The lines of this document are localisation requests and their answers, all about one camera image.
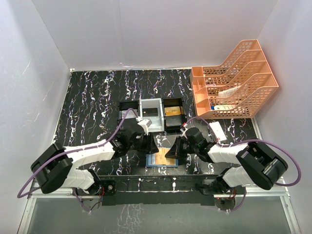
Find blue card holder wallet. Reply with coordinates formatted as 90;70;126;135
146;148;178;168

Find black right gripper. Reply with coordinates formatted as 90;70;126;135
165;136;198;158

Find black card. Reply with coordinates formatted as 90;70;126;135
142;108;158;117

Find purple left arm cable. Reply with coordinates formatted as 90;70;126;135
17;108;141;212

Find black card tray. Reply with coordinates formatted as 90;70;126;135
162;97;187;133
118;100;139;129

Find white silver card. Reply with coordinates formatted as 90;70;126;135
119;109;138;119

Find white middle card tray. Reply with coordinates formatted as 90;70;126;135
139;98;164;133

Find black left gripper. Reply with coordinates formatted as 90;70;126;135
128;132;158;155

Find orange plastic file organizer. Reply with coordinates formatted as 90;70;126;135
190;39;279;119

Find white paper in organizer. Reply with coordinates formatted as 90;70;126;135
218;85;241;98

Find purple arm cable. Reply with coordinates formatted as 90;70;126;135
17;108;141;212
182;116;302;212

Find black left card tray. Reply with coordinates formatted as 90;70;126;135
118;100;139;129

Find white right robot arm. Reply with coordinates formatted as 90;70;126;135
165;127;288;194

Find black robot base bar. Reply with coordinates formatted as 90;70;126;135
80;175;247;207

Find black right card tray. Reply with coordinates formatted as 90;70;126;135
162;97;187;133

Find white bottle in organizer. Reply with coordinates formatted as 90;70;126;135
211;105;236;111

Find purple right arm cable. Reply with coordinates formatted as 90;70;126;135
182;116;302;212

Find gold card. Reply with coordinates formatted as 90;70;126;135
155;148;176;166
164;106;184;116

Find aluminium frame rail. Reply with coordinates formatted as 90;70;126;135
17;117;302;234

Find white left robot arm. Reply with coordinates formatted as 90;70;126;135
31;130;159;195

